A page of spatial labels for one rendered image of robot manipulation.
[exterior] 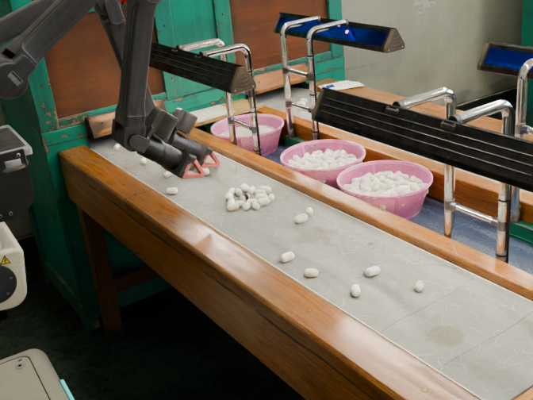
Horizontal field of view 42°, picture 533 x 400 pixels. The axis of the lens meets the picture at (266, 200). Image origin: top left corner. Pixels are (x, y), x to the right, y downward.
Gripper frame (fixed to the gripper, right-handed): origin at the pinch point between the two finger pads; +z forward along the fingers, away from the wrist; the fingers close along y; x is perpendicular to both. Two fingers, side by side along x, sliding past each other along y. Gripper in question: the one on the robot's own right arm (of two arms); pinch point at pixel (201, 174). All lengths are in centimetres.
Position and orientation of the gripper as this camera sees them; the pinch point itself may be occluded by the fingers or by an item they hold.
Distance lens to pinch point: 188.6
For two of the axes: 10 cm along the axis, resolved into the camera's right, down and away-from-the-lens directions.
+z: 7.0, 3.7, 6.2
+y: -5.4, -2.9, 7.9
